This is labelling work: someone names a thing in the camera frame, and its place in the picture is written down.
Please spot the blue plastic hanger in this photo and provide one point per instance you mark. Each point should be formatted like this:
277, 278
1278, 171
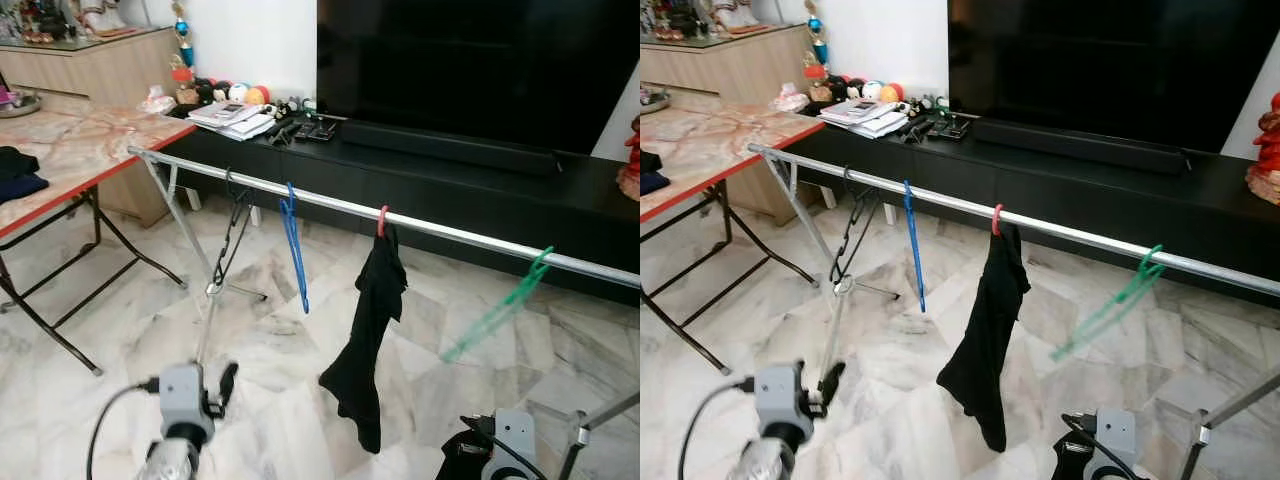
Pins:
915, 255
297, 260

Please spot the green plastic hanger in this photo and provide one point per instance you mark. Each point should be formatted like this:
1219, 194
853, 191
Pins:
1110, 305
500, 305

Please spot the black hanger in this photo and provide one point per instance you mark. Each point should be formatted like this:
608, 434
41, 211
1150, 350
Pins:
854, 235
230, 240

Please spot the pink hanger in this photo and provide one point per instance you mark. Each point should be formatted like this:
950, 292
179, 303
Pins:
995, 220
381, 220

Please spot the black garment white print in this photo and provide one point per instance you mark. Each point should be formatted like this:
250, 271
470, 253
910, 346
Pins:
370, 340
990, 340

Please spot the silver metal clothes rack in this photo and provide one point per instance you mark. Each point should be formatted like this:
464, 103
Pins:
1080, 237
450, 234

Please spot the black TV console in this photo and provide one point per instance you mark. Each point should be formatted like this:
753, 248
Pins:
1110, 200
480, 200

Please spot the marble table red edge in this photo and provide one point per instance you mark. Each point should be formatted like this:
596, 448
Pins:
720, 145
90, 150

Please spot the white booklets stack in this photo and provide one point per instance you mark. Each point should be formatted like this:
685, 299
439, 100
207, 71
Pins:
865, 117
235, 120

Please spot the navy blue garment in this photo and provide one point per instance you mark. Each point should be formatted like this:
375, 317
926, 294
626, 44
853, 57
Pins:
20, 192
650, 186

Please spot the black soundbar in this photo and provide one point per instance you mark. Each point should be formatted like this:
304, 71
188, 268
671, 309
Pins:
450, 148
1080, 146

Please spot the white round toy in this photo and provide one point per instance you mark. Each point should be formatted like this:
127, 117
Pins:
238, 92
872, 90

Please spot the red figurine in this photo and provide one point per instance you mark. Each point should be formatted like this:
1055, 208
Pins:
1265, 150
630, 165

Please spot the wooden cabinet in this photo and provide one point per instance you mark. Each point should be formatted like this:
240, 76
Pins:
730, 65
90, 70

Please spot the metal bowl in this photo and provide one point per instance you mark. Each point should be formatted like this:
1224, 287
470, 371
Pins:
20, 105
655, 100

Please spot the blue gold trophy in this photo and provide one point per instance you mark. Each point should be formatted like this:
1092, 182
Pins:
817, 26
182, 28

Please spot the black television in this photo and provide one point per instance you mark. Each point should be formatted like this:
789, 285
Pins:
1100, 60
470, 60

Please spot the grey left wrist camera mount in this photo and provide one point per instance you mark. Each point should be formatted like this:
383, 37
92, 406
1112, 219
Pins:
780, 390
185, 390

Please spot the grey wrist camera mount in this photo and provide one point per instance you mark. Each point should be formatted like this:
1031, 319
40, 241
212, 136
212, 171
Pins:
515, 440
185, 390
1115, 440
780, 390

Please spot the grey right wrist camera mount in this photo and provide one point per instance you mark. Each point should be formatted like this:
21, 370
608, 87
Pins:
1115, 440
515, 440

